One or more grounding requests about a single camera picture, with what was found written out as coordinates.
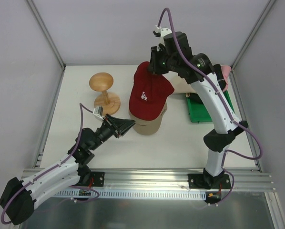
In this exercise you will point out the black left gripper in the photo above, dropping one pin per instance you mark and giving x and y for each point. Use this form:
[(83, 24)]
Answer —
[(112, 126)]

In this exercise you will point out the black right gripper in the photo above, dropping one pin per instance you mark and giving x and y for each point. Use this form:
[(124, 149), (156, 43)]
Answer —
[(154, 62)]

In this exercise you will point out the khaki sport baseball cap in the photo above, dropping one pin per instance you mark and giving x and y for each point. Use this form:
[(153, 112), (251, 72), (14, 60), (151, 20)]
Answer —
[(144, 127)]

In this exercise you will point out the cream beige baseball cap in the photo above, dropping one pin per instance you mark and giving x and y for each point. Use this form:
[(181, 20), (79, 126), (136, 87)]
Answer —
[(180, 85)]

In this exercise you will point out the red baseball cap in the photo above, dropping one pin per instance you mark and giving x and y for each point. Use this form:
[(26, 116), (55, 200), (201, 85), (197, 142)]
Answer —
[(149, 93)]

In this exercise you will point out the black baseball cap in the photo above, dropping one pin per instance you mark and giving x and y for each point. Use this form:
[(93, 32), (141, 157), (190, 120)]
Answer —
[(221, 81)]

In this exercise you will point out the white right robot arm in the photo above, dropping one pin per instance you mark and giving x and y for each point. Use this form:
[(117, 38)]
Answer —
[(203, 79)]

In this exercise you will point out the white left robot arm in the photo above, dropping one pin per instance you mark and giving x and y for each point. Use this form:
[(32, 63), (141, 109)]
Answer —
[(21, 198)]

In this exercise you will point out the wooden hat stand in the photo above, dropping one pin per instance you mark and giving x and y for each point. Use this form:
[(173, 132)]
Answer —
[(110, 102)]

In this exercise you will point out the light pink baseball cap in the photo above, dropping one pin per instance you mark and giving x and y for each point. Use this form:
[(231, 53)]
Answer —
[(226, 69)]

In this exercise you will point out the green plastic tray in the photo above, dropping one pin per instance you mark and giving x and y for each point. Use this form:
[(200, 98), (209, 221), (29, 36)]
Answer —
[(197, 111)]

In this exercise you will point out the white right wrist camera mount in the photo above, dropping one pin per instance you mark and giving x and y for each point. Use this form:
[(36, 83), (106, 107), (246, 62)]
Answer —
[(160, 32)]

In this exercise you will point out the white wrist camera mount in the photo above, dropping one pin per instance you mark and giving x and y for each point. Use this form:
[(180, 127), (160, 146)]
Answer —
[(97, 112), (160, 32)]

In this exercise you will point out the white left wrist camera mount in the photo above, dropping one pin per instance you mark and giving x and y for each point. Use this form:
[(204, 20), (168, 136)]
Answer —
[(97, 112)]

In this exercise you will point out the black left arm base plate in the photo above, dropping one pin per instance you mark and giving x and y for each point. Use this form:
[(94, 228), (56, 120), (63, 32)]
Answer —
[(92, 179)]

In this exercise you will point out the right aluminium frame post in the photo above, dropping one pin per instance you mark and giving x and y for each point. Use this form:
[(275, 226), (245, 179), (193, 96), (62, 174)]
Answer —
[(256, 27)]

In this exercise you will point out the aluminium frame post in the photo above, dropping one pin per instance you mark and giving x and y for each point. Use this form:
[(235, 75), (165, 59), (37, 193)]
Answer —
[(256, 27), (37, 16)]

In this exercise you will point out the white slotted cable duct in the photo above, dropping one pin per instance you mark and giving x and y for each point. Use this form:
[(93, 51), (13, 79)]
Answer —
[(135, 194)]

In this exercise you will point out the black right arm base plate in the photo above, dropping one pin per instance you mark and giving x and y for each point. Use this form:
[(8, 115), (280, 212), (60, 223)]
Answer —
[(203, 181)]

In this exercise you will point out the left aluminium frame post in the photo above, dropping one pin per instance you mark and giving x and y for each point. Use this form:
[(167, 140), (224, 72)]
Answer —
[(37, 16)]

